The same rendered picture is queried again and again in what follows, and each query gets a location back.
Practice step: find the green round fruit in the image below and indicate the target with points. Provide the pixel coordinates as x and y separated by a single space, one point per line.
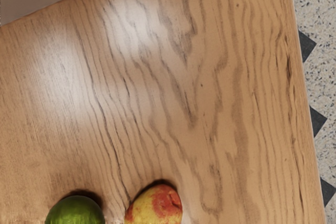
74 212

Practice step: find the yellow red pear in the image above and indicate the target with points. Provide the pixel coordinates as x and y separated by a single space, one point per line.
155 207

